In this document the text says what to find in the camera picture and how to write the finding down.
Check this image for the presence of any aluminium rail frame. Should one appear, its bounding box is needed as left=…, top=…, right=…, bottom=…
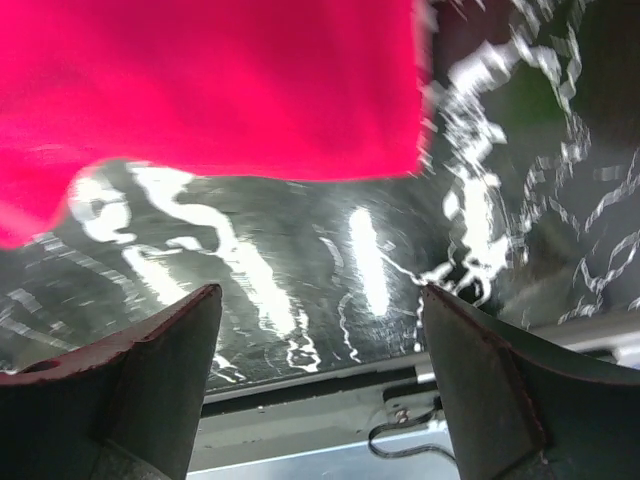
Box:
left=187, top=319, right=640, bottom=480

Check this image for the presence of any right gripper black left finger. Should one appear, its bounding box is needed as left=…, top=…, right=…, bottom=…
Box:
left=1, top=284, right=222, bottom=479

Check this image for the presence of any magenta t shirt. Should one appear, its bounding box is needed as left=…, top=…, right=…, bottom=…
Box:
left=1, top=1, right=432, bottom=248

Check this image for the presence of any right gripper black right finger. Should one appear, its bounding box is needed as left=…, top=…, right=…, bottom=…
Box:
left=422, top=284, right=639, bottom=479

